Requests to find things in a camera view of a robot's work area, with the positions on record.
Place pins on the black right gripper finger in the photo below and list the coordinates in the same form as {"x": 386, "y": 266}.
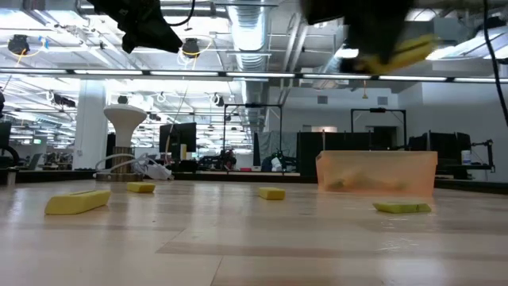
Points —
{"x": 377, "y": 37}

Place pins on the yellow Ticonderoga eraser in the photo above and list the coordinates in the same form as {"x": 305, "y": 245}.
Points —
{"x": 409, "y": 53}

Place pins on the large yellow wedge eraser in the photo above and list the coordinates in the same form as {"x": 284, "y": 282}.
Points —
{"x": 77, "y": 202}

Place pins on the black overhead light bar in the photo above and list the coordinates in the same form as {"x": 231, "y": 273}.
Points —
{"x": 182, "y": 73}

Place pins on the white mushroom-shaped stand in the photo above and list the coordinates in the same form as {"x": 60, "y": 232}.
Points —
{"x": 125, "y": 119}

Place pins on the white building column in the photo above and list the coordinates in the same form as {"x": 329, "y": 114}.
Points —
{"x": 91, "y": 127}

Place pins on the black computer monitor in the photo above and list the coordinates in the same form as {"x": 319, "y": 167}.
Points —
{"x": 178, "y": 137}

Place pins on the yellow-orange plastic bin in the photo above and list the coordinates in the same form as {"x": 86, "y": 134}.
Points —
{"x": 377, "y": 172}

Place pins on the black partition panel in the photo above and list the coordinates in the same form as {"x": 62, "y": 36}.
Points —
{"x": 309, "y": 155}

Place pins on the small yellow eraser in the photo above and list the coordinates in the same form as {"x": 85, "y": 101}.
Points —
{"x": 141, "y": 187}
{"x": 272, "y": 193}

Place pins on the white bottle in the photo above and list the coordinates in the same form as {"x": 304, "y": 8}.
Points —
{"x": 466, "y": 157}

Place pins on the black background table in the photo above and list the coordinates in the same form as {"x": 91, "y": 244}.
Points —
{"x": 51, "y": 175}

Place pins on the black edge monitor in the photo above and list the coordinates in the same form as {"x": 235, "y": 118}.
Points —
{"x": 5, "y": 135}

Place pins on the yellow-green sticky note pad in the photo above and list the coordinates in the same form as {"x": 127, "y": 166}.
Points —
{"x": 401, "y": 207}

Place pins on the black ceiling camera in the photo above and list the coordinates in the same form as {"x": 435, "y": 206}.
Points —
{"x": 18, "y": 43}
{"x": 191, "y": 48}

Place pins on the silver ventilation duct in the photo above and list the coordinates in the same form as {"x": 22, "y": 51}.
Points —
{"x": 248, "y": 35}
{"x": 333, "y": 63}

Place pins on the black metal frame stand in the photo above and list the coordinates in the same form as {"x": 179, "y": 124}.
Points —
{"x": 254, "y": 105}
{"x": 377, "y": 110}

